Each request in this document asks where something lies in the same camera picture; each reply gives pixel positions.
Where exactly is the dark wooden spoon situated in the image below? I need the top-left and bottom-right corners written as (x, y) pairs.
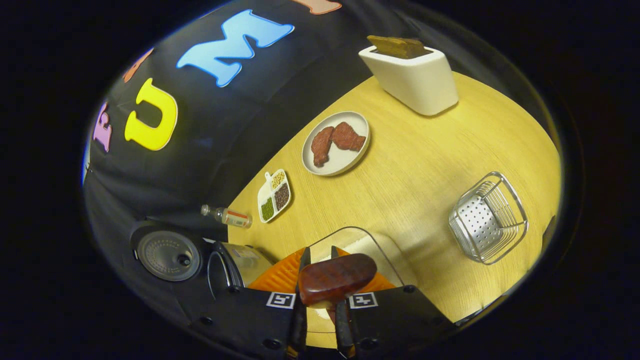
top-left (298, 253), bottom-right (378, 321)

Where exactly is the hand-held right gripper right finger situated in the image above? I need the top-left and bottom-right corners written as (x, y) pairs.
top-left (330, 245), bottom-right (456, 360)

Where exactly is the round white plate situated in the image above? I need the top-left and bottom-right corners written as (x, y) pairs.
top-left (301, 110), bottom-right (371, 177)

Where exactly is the white ceramic holder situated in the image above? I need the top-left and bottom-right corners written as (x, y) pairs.
top-left (358, 42), bottom-right (459, 117)

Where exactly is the dark grey rice cooker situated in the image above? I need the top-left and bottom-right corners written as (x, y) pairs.
top-left (130, 222), bottom-right (276, 301)

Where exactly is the white divided bean dish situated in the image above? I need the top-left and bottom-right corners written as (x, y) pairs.
top-left (257, 168), bottom-right (292, 224)

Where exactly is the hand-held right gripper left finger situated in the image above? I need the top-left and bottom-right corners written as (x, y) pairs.
top-left (187, 246), bottom-right (312, 360)

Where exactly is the brown meat piece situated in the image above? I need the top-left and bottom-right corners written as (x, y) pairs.
top-left (331, 121), bottom-right (367, 152)
top-left (310, 126), bottom-right (335, 168)

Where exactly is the small glass bottle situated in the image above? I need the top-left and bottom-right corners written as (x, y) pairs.
top-left (201, 204), bottom-right (253, 229)

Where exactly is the metal wire chopstick holder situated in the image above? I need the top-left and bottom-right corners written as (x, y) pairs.
top-left (448, 171), bottom-right (529, 265)

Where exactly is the wooden block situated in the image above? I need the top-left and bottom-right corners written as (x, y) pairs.
top-left (366, 35), bottom-right (432, 60)

